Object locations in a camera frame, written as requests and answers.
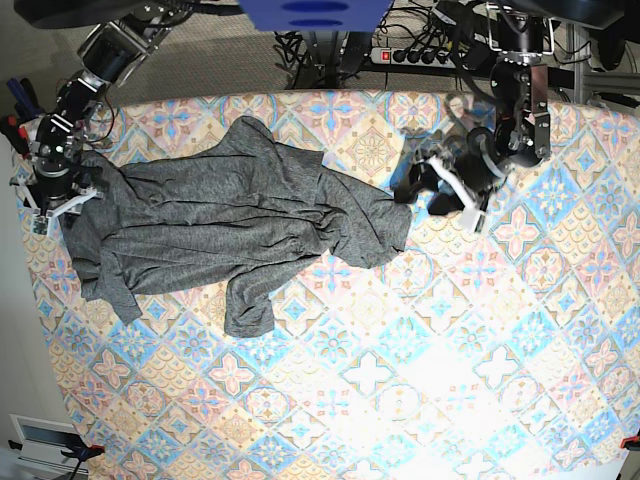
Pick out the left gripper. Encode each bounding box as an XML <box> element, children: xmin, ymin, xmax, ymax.
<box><xmin>393</xmin><ymin>127</ymin><xmax>521</xmax><ymax>233</ymax></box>

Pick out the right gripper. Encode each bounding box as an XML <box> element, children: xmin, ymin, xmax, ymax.
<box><xmin>10</xmin><ymin>125</ymin><xmax>106</xmax><ymax>236</ymax></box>

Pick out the grey t-shirt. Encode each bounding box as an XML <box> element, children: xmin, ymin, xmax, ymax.
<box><xmin>63</xmin><ymin>116</ymin><xmax>412</xmax><ymax>338</ymax></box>

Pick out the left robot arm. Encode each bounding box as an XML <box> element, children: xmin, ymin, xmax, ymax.
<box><xmin>392</xmin><ymin>1</ymin><xmax>553</xmax><ymax>232</ymax></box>

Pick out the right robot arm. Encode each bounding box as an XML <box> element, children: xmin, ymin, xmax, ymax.
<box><xmin>1</xmin><ymin>1</ymin><xmax>221</xmax><ymax>235</ymax></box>

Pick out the red black clamp left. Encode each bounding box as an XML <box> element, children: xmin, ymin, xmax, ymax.
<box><xmin>1</xmin><ymin>78</ymin><xmax>41</xmax><ymax>158</ymax></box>

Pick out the power strip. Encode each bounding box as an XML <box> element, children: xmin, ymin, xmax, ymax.
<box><xmin>370</xmin><ymin>47</ymin><xmax>455</xmax><ymax>70</ymax></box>

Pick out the patterned tablecloth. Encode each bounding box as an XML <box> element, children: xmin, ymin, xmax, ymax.
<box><xmin>19</xmin><ymin>103</ymin><xmax>639</xmax><ymax>479</ymax></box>

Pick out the red clamp bottom left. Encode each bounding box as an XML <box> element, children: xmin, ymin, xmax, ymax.
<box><xmin>61</xmin><ymin>445</ymin><xmax>105</xmax><ymax>464</ymax></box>

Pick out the red clamp bottom right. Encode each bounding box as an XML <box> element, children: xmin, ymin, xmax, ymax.
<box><xmin>620</xmin><ymin>433</ymin><xmax>640</xmax><ymax>452</ymax></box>

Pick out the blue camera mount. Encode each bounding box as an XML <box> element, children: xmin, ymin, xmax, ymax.
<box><xmin>238</xmin><ymin>0</ymin><xmax>392</xmax><ymax>32</ymax></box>

